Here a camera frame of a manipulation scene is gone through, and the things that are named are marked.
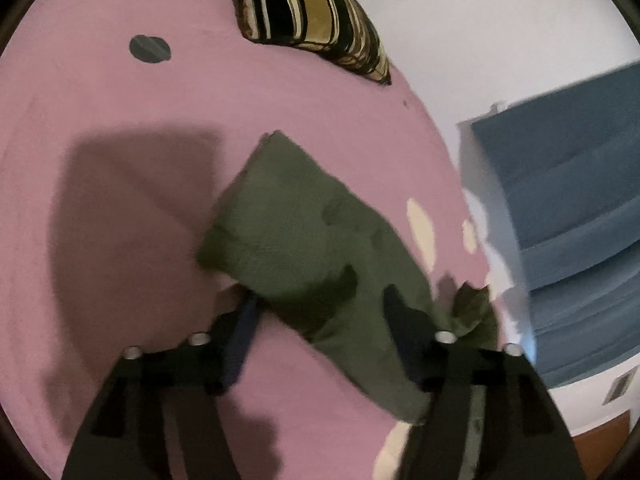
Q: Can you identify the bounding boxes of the olive green small garment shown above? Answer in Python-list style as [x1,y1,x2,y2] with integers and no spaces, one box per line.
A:
[196,132,498,422]

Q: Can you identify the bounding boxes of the brown wooden furniture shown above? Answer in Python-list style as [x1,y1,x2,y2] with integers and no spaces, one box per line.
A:
[573,411,630,480]

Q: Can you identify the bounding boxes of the blue curtain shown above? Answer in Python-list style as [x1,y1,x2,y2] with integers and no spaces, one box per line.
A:
[472,64,639,388]

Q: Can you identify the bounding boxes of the pink polka dot bedsheet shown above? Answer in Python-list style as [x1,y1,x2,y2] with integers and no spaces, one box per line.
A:
[1,0,488,479]

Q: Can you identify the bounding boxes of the black gold striped pillow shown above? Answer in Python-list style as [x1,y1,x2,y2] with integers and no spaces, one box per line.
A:
[233,0,392,86]

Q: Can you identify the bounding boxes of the wall power socket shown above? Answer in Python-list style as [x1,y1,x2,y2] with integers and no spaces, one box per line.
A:
[603,366,638,405]

